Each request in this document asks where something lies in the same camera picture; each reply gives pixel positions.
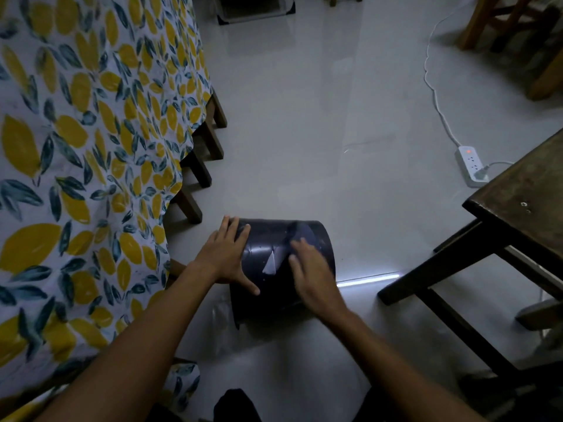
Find black framed white box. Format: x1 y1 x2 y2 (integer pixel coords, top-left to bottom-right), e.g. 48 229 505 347
214 0 296 26

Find white power strip cable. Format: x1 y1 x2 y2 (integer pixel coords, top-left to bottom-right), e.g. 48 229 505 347
423 4 463 148

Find white power strip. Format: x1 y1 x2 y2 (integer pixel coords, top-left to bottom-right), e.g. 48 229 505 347
454 146 490 188

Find light wooden chair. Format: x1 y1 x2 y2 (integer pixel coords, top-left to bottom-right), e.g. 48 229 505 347
457 0 563 101

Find brown wooden leg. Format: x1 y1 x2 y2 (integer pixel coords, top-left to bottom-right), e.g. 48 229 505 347
204 90 228 129
179 149 213 189
194 120 225 161
169 186 203 224

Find dark wooden stool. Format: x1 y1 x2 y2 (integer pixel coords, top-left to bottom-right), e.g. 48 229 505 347
377 127 563 392

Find dark plastic waste bin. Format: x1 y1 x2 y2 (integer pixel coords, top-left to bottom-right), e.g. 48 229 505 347
229 218 337 330

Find lemon print tablecloth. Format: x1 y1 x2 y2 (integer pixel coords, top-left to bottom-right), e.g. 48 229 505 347
0 0 215 422

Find person's left hand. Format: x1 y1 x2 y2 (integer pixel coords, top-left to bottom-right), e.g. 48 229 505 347
194 215 261 297

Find person's right hand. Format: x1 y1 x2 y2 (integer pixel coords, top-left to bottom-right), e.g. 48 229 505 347
288 238 348 324

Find person's black trousers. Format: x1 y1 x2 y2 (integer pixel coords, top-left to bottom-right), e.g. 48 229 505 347
213 384 396 422

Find person's left forearm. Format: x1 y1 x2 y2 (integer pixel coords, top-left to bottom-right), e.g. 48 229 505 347
35 263 221 422

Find person's right forearm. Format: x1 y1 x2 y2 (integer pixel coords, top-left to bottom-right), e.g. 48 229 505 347
318 303 486 422

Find white plug with cable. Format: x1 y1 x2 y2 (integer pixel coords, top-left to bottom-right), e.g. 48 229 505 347
474 160 515 181

